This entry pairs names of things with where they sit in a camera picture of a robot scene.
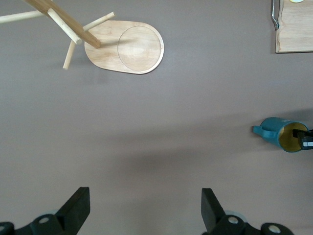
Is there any wooden cutting board metal handle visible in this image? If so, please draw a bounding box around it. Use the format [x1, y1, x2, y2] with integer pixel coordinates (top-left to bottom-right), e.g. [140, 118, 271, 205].
[270, 0, 313, 54]

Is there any teal mug yellow inside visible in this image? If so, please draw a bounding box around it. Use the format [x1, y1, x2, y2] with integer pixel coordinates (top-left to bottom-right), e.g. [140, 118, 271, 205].
[252, 117, 310, 154]

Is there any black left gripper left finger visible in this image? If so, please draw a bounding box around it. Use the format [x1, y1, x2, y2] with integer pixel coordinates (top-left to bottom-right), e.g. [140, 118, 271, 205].
[0, 187, 90, 235]

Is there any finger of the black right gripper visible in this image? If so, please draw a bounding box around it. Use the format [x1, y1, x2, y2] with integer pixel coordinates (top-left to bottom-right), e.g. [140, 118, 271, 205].
[301, 137, 313, 151]
[291, 129, 313, 139]

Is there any brown table mat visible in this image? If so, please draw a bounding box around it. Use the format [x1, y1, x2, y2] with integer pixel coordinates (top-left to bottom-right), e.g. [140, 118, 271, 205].
[0, 0, 313, 235]

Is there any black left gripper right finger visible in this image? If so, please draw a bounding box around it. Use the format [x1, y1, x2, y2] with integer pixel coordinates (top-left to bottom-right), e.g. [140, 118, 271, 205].
[201, 188, 294, 235]

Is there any wooden mug rack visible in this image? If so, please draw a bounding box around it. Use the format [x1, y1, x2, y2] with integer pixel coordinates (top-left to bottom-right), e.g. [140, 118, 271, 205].
[0, 0, 165, 75]

